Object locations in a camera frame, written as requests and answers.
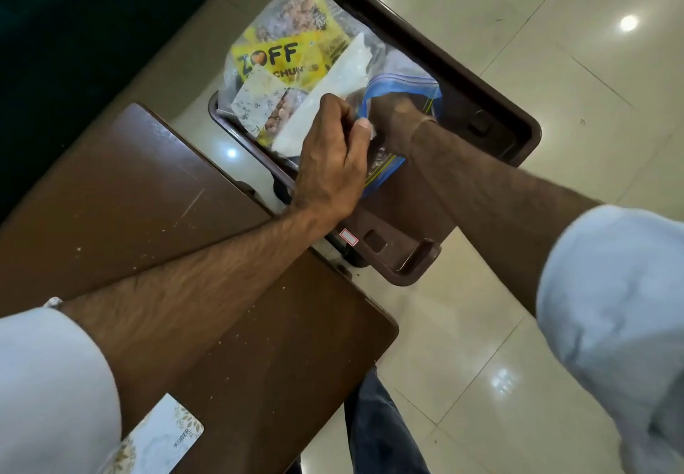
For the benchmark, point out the white speckled label sticker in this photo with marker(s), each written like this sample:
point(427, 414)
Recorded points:
point(257, 98)

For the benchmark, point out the person's left hand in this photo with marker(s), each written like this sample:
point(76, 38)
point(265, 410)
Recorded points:
point(328, 164)

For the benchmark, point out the beige wrist thread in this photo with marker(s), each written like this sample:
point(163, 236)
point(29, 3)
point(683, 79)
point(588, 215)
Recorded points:
point(425, 123)

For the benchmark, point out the brown plastic chair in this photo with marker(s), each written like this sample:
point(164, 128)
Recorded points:
point(459, 78)

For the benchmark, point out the person's left forearm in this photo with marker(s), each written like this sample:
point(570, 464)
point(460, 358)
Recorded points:
point(203, 286)

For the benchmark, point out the yellow snack packet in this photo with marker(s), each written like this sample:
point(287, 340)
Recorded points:
point(291, 49)

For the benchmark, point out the white paper packet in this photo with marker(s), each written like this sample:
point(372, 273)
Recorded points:
point(326, 94)

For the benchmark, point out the white shirt sleeve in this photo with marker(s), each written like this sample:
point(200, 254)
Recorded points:
point(51, 393)
point(620, 318)

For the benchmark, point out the small red-bordered sticker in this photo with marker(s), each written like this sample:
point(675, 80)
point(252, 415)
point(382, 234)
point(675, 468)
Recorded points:
point(350, 236)

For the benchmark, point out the clear zip plastic bag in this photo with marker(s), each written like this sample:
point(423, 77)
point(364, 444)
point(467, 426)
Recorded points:
point(374, 89)

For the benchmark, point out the white left shirt sleeve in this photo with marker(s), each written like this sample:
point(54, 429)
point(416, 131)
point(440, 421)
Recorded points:
point(51, 393)

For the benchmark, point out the blue jeans leg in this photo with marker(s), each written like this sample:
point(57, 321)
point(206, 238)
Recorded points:
point(377, 425)

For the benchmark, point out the person's left thumb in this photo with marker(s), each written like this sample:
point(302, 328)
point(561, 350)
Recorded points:
point(361, 142)

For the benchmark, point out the person's right hand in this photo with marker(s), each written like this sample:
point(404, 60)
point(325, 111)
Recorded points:
point(393, 121)

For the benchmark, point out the white right shirt sleeve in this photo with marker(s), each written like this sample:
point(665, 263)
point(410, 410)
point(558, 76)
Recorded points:
point(620, 318)

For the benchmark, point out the white patterned card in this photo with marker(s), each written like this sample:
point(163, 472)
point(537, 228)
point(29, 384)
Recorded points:
point(160, 436)

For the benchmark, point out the person's right forearm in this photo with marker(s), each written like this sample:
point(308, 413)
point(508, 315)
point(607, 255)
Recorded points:
point(491, 201)

